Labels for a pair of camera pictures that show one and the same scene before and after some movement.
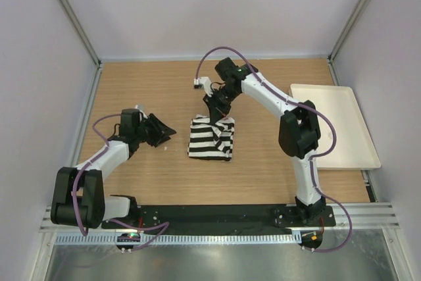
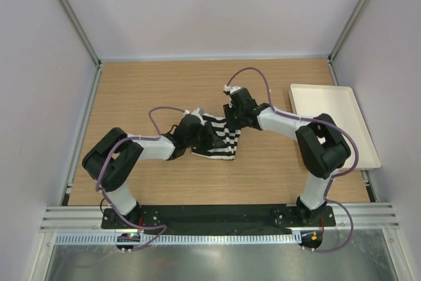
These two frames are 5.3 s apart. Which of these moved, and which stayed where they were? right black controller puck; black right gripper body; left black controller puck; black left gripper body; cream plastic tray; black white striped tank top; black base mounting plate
Moved: black left gripper body; black right gripper body; black white striped tank top
Stayed: cream plastic tray; right black controller puck; left black controller puck; black base mounting plate
